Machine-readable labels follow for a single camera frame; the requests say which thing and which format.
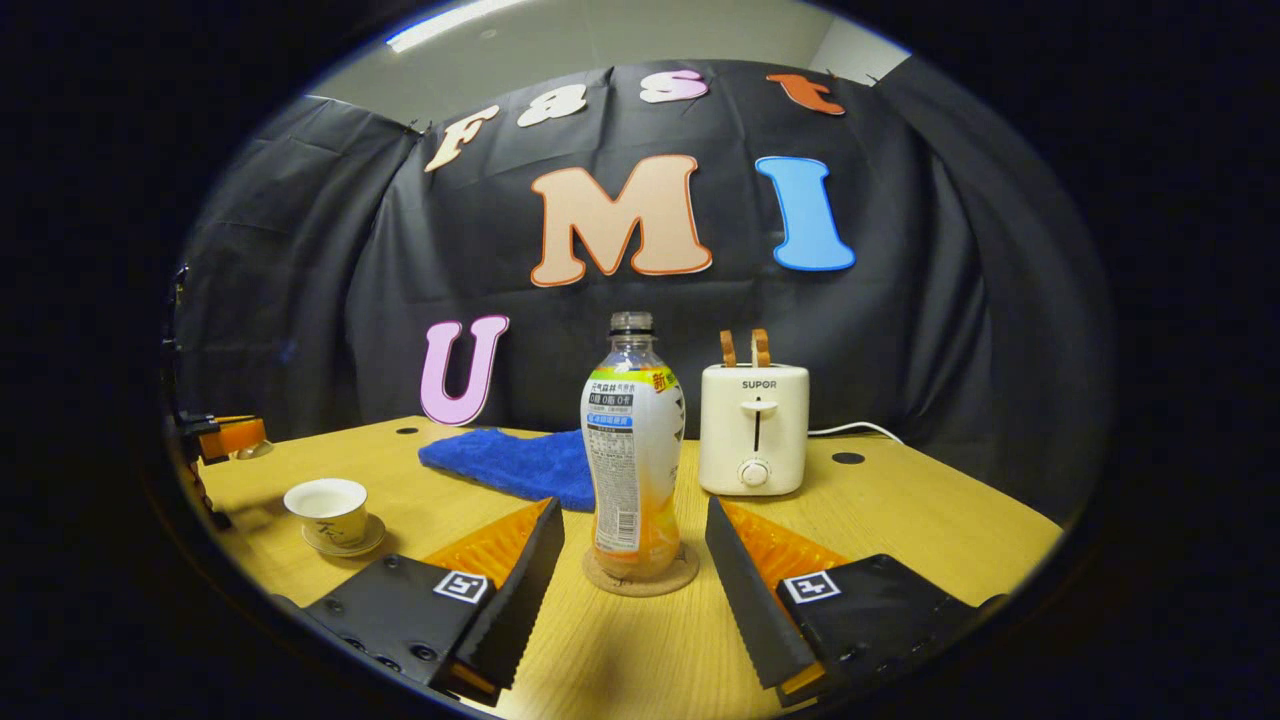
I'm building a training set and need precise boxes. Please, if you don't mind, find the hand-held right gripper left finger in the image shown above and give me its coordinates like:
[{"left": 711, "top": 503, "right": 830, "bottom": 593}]
[{"left": 300, "top": 497, "right": 566, "bottom": 707}]

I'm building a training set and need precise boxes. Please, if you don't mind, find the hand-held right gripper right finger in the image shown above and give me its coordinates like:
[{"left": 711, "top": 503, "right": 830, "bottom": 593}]
[{"left": 704, "top": 495, "right": 1009, "bottom": 708}]

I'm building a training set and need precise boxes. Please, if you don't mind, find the round wooden coaster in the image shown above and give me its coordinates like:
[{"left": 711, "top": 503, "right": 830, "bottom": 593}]
[{"left": 582, "top": 540, "right": 701, "bottom": 598}]

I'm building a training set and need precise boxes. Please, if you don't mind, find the plastic water bottle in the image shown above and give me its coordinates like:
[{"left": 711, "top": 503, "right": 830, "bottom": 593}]
[{"left": 581, "top": 311, "right": 687, "bottom": 581}]

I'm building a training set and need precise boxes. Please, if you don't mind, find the blue towel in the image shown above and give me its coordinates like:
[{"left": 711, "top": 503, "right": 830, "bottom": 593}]
[{"left": 418, "top": 428, "right": 599, "bottom": 513}]

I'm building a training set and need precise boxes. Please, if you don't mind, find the beige saucer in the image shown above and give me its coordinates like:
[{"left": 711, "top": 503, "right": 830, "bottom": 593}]
[{"left": 301, "top": 513, "right": 387, "bottom": 558}]

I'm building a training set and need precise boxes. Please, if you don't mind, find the white toaster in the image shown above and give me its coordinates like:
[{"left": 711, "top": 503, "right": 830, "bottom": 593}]
[{"left": 698, "top": 363, "right": 811, "bottom": 498}]

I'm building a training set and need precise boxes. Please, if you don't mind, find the black backdrop cloth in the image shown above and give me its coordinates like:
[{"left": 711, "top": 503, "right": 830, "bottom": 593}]
[{"left": 170, "top": 58, "right": 1116, "bottom": 526}]

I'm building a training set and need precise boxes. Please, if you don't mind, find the ceiling light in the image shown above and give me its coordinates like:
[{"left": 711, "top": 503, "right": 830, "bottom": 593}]
[{"left": 385, "top": 0, "right": 531, "bottom": 53}]

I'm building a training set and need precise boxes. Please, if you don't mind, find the white power cable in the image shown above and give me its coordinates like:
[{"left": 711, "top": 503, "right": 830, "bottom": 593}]
[{"left": 808, "top": 421, "right": 906, "bottom": 447}]

